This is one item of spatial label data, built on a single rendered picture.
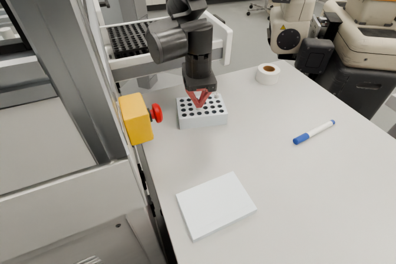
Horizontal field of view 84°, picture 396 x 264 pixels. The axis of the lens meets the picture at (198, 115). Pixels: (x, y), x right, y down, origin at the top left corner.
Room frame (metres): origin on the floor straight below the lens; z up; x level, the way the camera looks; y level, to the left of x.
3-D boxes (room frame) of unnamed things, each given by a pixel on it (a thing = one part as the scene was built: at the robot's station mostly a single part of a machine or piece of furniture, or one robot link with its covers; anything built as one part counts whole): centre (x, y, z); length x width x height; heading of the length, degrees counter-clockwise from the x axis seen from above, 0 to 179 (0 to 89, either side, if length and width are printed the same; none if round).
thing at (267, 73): (0.61, -0.23, 0.78); 0.07 x 0.07 x 0.04
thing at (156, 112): (0.32, 0.09, 0.88); 0.04 x 0.03 x 0.04; 23
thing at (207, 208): (0.18, -0.03, 0.77); 0.13 x 0.09 x 0.02; 114
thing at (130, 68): (0.65, 0.16, 0.86); 0.40 x 0.26 x 0.06; 113
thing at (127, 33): (0.65, 0.15, 0.87); 0.22 x 0.18 x 0.06; 113
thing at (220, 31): (0.73, -0.03, 0.87); 0.29 x 0.02 x 0.11; 23
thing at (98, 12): (0.89, 0.39, 0.87); 0.29 x 0.02 x 0.11; 23
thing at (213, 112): (0.43, -0.01, 0.78); 0.12 x 0.08 x 0.04; 99
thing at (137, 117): (0.30, 0.12, 0.88); 0.07 x 0.05 x 0.07; 23
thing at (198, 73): (0.42, 0.00, 0.92); 0.10 x 0.07 x 0.07; 10
